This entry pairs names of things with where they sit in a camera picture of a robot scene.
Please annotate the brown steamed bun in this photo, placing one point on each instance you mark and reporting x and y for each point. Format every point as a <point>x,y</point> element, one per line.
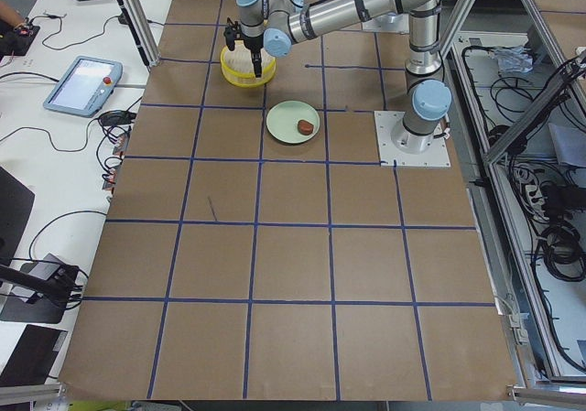
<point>305,127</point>

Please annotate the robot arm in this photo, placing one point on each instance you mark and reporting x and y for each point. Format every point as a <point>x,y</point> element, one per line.
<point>273,27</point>

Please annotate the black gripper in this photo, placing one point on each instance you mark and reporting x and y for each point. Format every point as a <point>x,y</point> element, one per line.
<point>252,44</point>

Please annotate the aluminium frame post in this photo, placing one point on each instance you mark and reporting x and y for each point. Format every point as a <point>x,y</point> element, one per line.
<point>143,37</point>

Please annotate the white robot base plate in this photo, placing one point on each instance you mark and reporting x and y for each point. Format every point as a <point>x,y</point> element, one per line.
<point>399,148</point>

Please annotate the black laptop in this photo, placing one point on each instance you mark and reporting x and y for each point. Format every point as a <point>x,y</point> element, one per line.
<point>16,206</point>

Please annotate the teach pendant with red button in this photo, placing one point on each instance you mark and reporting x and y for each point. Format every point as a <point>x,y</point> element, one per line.
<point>84,87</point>

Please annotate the light green plate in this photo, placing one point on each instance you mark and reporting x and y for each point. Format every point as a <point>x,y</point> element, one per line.
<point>281,121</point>

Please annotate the center yellow steamer basket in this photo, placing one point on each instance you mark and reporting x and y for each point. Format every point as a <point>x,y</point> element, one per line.
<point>238,69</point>

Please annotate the black camera stand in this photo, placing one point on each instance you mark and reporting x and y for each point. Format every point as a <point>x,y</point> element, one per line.
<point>41,291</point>

